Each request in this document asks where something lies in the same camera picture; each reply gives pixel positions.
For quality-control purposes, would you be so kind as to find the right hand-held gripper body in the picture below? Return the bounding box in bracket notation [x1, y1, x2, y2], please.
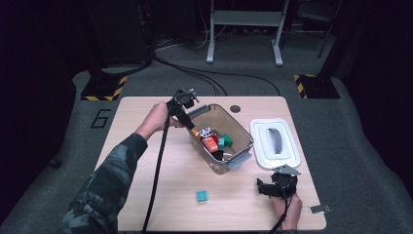
[272, 164, 302, 199]

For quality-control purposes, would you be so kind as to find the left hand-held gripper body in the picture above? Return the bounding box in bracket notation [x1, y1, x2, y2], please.
[166, 88, 200, 118]

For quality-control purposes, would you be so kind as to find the salmon toy brick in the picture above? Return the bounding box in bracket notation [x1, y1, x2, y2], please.
[202, 136, 219, 154]

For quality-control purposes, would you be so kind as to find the clear plastic storage box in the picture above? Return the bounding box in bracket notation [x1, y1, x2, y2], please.
[183, 102, 255, 176]

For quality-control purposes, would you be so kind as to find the person's right hand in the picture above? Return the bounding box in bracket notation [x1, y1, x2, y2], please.
[272, 194, 303, 231]

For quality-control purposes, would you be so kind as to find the person's left hand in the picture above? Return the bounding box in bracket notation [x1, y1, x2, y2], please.
[135, 100, 185, 141]

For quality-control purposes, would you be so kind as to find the white black patterned toy brick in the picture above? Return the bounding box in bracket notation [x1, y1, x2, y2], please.
[198, 126, 213, 139]

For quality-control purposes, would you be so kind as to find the grey tape piece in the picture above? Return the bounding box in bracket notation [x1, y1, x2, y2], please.
[309, 204, 332, 215]

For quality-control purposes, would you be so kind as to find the white bin lid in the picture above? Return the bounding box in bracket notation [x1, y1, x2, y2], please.
[248, 117, 302, 171]

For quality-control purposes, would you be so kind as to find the light teal toy brick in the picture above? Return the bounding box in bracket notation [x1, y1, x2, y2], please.
[195, 189, 209, 204]

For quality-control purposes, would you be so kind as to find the black striped stand base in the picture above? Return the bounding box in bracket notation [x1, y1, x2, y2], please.
[80, 75, 129, 101]
[293, 73, 341, 99]

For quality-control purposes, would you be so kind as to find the right hand-held gripper cable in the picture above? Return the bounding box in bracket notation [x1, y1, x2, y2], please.
[268, 181, 291, 234]

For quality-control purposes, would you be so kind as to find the hand-held gripper cable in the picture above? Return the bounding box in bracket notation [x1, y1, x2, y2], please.
[141, 97, 173, 234]
[268, 181, 291, 234]

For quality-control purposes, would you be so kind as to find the black floor cable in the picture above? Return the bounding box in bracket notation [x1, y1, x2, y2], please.
[152, 57, 228, 98]
[152, 55, 282, 98]

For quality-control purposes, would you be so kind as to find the left hand-held gripper cable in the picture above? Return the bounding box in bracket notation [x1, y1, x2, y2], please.
[141, 97, 173, 234]

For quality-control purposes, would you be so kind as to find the white metal stand frame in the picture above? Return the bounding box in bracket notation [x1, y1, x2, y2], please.
[206, 0, 291, 67]

